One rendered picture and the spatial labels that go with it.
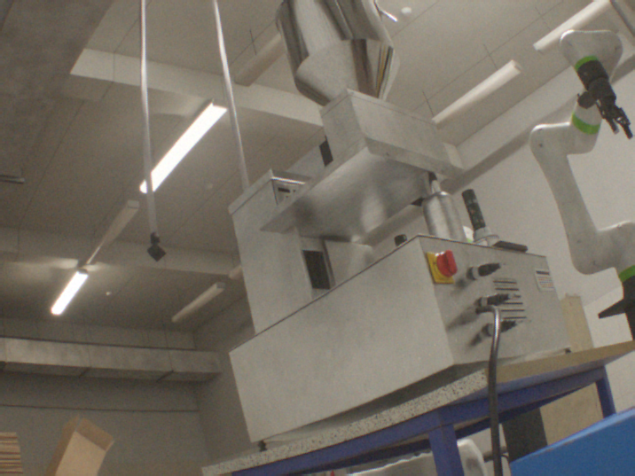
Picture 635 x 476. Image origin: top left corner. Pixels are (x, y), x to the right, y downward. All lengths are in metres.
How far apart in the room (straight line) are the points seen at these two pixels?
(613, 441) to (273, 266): 0.90
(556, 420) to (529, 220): 2.48
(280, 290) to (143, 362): 9.97
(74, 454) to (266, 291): 1.41
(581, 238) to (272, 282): 0.97
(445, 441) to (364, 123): 0.59
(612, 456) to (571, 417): 6.05
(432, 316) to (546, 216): 6.50
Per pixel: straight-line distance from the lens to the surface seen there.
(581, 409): 6.80
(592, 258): 1.92
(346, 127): 1.19
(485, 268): 1.13
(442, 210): 1.23
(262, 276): 1.44
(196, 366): 11.84
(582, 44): 1.80
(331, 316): 1.21
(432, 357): 1.04
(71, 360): 10.74
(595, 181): 7.25
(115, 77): 5.43
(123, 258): 8.69
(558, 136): 2.07
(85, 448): 2.59
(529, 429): 2.35
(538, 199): 7.59
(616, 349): 1.37
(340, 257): 1.45
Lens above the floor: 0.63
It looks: 23 degrees up
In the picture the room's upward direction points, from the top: 14 degrees counter-clockwise
